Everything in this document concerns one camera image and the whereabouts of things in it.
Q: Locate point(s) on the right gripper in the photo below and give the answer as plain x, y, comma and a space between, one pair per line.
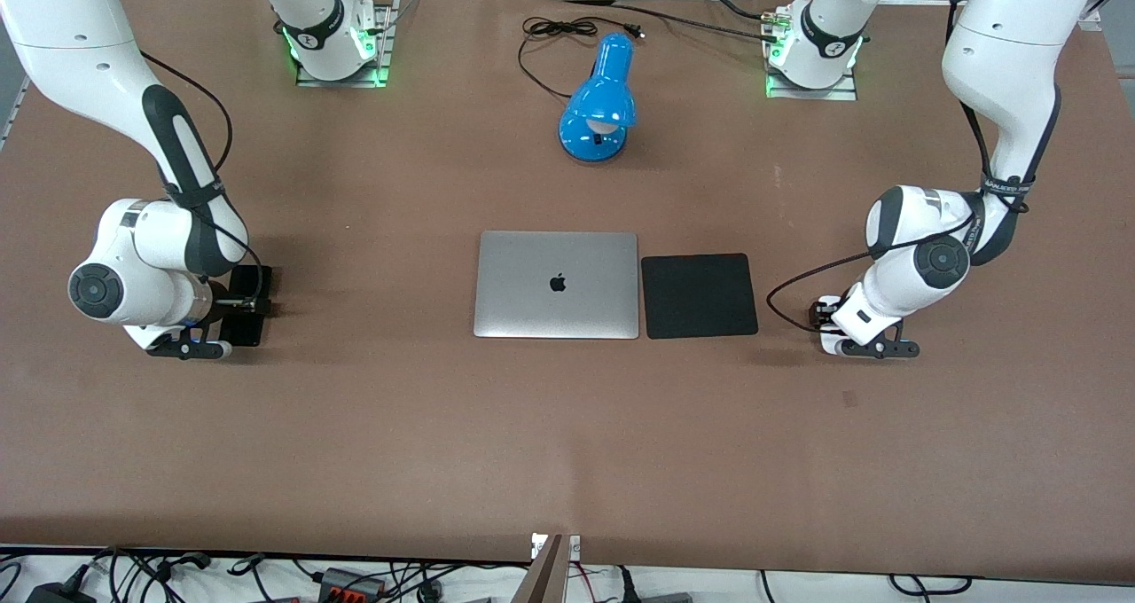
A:
238, 305

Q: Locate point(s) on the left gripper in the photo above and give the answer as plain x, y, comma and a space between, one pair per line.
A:
817, 313

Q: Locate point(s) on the black smartphone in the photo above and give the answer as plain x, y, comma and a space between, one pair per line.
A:
241, 328

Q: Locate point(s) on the white computer mouse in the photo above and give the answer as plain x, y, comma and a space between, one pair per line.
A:
830, 346

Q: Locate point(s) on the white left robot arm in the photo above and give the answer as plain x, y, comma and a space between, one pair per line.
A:
1002, 44

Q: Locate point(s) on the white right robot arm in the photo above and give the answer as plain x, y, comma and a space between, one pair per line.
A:
80, 44

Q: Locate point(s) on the black mouse pad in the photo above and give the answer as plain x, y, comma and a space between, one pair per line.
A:
699, 295

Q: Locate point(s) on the silver laptop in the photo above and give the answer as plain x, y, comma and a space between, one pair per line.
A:
556, 306

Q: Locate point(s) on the black orange connector box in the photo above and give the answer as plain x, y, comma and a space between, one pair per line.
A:
346, 582

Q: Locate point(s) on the blue desk lamp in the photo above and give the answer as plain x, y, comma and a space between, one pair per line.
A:
598, 97

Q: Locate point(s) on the black power adapter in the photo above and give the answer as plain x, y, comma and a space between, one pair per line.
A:
58, 593

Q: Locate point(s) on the wooden stand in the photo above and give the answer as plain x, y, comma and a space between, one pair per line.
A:
545, 572

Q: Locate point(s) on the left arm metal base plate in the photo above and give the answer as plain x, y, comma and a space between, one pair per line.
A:
811, 93

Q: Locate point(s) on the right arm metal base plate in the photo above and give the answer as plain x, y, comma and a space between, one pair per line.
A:
341, 82

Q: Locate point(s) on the white metal bracket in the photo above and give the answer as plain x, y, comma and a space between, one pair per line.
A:
574, 545

